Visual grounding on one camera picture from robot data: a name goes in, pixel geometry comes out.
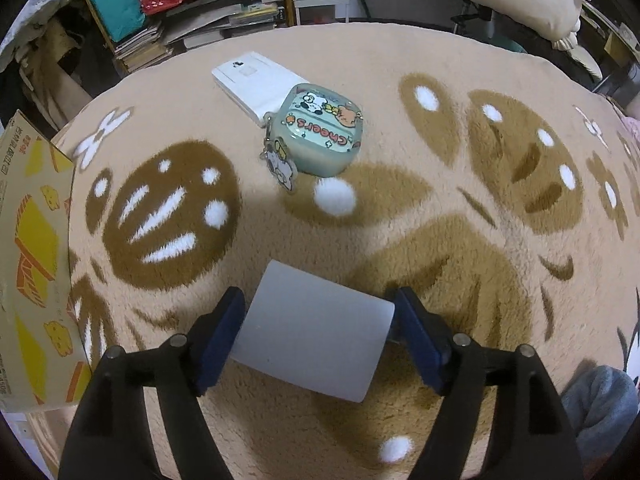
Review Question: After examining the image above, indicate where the cardboard box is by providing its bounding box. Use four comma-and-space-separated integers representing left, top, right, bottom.
0, 112, 91, 413

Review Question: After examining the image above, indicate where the white square box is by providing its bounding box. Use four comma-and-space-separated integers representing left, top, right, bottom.
231, 260, 395, 403

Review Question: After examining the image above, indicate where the beige patterned rug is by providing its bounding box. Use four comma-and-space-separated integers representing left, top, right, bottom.
24, 20, 640, 480

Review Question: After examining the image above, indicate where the teal cartoon earbud case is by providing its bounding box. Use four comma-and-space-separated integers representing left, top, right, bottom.
260, 84, 363, 192

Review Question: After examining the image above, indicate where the flat white rectangular device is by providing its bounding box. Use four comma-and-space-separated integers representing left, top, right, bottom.
212, 52, 307, 127

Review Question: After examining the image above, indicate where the left stack of books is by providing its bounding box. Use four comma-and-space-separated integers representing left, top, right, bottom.
114, 22, 174, 73

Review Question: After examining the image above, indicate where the stack of books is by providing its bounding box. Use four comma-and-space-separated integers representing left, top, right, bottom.
160, 0, 280, 50
114, 22, 174, 73

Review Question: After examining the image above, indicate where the right stack of books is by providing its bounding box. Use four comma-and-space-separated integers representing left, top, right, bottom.
160, 0, 280, 50

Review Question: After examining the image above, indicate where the teal bag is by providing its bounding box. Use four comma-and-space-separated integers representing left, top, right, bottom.
90, 0, 146, 44

